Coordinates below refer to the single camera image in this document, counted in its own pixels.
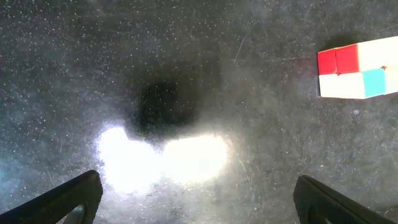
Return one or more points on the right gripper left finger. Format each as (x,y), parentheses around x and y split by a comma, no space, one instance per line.
(62,202)

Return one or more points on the many-coloured puzzle cube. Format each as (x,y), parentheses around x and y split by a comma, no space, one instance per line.
(351,74)

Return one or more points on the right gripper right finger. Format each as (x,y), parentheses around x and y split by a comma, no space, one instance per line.
(323,205)

